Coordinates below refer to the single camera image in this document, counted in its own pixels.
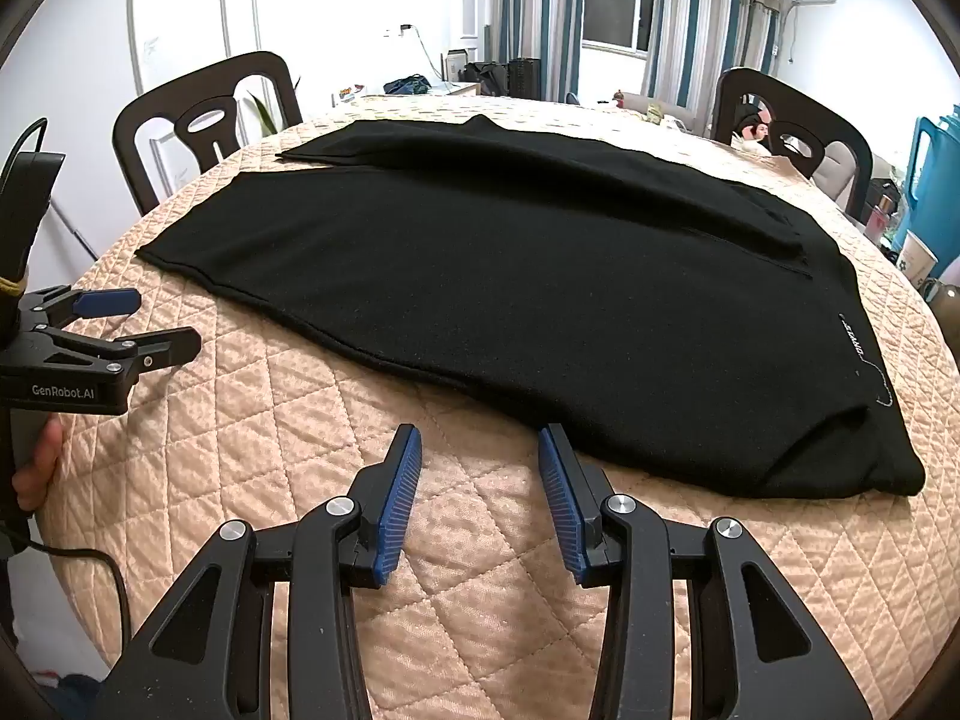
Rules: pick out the black pants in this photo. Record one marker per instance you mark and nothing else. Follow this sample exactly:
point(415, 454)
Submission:
point(525, 277)

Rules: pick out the beige quilted blanket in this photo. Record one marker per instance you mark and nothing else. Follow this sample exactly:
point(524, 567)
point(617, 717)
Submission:
point(262, 427)

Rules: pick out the green potted plant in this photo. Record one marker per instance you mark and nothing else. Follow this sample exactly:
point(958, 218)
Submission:
point(264, 114)

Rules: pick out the person's left hand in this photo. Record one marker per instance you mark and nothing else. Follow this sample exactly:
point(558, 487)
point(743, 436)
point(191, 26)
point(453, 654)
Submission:
point(41, 465)

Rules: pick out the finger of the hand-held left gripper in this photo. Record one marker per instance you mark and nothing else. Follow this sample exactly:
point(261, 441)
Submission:
point(109, 304)
point(161, 349)

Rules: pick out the dark wooden chair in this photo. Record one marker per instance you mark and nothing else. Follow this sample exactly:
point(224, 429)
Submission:
point(154, 127)
point(840, 142)

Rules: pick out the dark bag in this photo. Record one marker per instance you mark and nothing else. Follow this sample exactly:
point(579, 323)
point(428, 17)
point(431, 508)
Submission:
point(407, 85)

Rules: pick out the pink bottle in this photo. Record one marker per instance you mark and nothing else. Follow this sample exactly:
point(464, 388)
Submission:
point(879, 221)

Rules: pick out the black suitcase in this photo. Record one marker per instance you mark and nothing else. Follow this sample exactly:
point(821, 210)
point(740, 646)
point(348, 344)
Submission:
point(510, 79)

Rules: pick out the white paper cup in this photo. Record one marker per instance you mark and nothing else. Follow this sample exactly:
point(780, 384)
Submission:
point(916, 259)

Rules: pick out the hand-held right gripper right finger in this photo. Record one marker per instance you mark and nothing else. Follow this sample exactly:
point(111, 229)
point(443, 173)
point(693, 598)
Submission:
point(561, 499)

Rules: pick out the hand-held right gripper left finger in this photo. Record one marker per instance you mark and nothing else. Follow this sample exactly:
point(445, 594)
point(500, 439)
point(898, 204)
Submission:
point(396, 499)

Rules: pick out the striped curtain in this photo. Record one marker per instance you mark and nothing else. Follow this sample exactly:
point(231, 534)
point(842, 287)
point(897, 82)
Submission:
point(536, 15)
point(712, 15)

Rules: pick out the teal plastic stool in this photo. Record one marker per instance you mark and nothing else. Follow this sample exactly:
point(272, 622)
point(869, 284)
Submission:
point(934, 180)

